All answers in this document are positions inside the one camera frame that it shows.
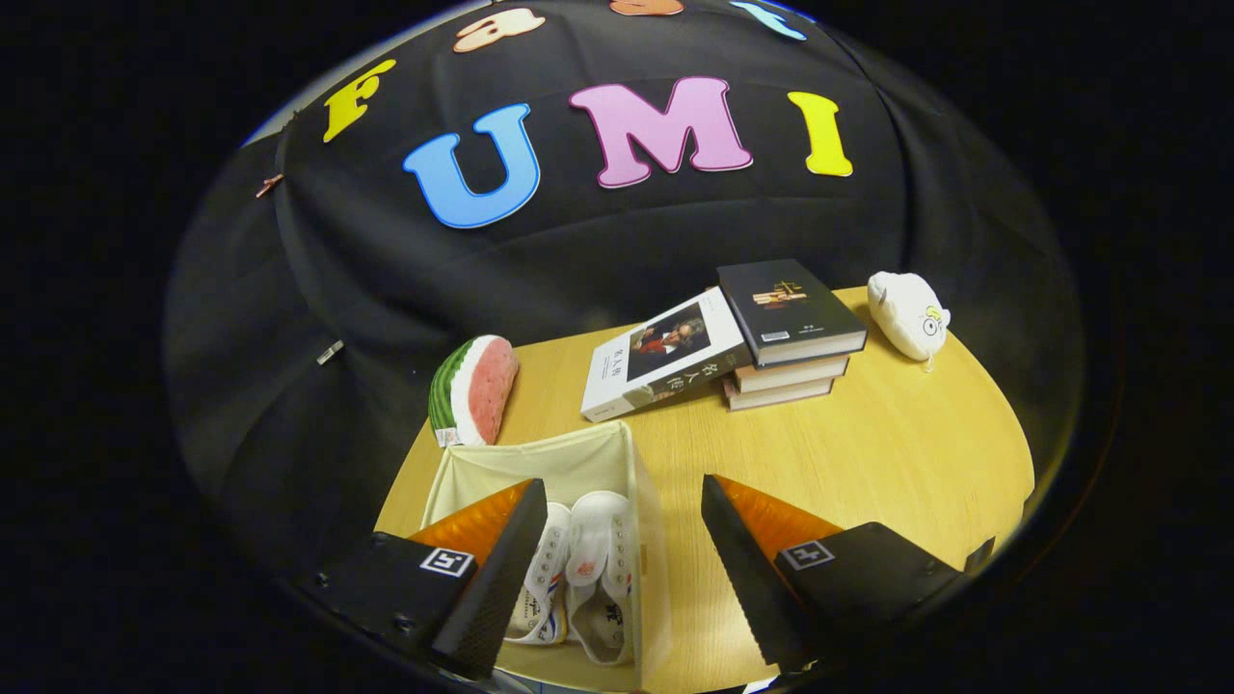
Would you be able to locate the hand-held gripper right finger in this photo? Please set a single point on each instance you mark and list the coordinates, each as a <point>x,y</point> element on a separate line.
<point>747,578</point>

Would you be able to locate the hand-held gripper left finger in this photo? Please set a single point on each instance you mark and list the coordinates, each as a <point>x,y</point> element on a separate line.
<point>492,598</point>

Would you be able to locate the white shoe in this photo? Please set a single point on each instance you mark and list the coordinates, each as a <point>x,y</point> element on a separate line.
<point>549,569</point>
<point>598,540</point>

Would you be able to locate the beige fabric storage box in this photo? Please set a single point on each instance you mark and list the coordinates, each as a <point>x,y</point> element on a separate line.
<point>578,458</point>

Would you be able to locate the stacked book with pale pages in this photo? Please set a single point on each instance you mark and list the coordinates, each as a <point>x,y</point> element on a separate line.
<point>776,395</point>
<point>791,374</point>

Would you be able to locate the watermelon slice plush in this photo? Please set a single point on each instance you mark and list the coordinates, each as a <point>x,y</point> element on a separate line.
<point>482,386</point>

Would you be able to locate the white cover book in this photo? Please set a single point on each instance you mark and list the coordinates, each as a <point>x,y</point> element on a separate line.
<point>656,366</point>

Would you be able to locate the black cover book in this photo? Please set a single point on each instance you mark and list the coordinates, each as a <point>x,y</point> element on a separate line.
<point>781,308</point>

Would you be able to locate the silver clip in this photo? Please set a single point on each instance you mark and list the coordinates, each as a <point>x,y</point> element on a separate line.
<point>330,352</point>

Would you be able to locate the white plush toy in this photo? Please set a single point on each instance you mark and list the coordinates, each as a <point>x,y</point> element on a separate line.
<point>901,308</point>

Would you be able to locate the black backdrop cloth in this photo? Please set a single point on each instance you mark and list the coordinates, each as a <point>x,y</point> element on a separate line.
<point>337,270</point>

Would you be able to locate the pink clip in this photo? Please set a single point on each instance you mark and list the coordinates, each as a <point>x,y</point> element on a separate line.
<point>269,184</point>

